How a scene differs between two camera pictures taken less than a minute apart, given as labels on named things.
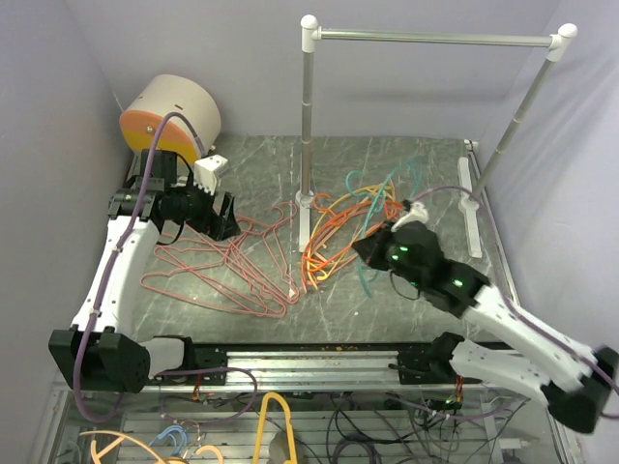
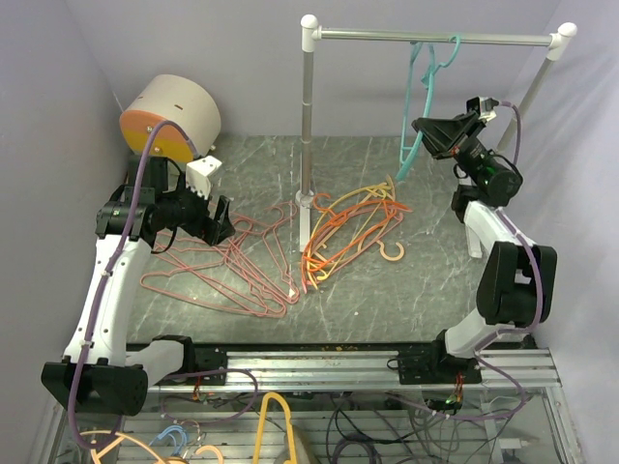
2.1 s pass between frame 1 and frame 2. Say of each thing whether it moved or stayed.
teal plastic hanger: moved
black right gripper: moved
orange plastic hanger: stayed
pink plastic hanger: stayed
